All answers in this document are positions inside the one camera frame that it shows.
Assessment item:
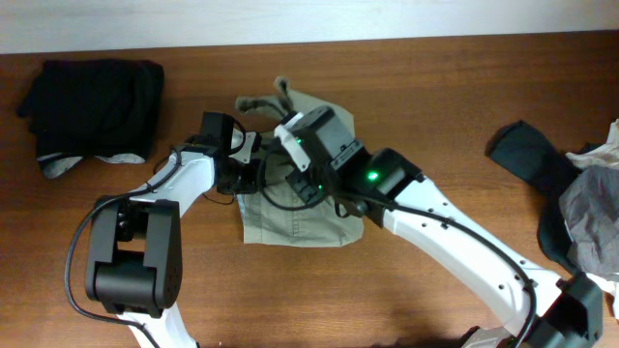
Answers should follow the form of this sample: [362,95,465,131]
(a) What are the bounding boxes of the grey brown garment pile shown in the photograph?
[559,166,618,281]

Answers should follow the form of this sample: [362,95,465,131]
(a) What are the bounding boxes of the grey cloth under black garment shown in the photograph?
[37,153,146,179]

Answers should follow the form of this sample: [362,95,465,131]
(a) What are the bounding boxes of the khaki cargo shorts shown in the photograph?
[235,76,364,247]

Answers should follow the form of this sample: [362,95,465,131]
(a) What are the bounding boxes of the folded black garment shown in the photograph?
[16,59,164,160]

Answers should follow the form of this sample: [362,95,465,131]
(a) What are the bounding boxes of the dark teal garment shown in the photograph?
[486,121,581,275]

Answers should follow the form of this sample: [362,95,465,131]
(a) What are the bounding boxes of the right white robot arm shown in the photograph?
[288,146,604,347]

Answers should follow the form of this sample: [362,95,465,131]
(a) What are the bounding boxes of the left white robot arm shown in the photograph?
[80,145,255,347]

